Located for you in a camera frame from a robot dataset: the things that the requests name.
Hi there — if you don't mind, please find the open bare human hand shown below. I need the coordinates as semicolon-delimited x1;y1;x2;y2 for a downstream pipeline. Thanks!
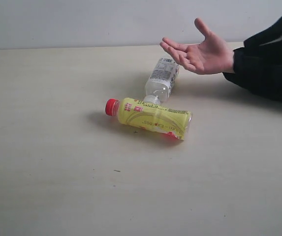
160;18;234;75

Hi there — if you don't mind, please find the yellow label bottle red cap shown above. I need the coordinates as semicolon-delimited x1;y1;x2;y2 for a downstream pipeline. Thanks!
105;98;192;140

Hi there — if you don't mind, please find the black sleeved forearm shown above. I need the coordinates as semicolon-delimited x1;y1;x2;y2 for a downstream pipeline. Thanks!
224;16;282;102

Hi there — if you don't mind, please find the clear bottle white text label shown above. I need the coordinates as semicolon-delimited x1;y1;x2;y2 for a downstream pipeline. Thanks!
143;58;179;105

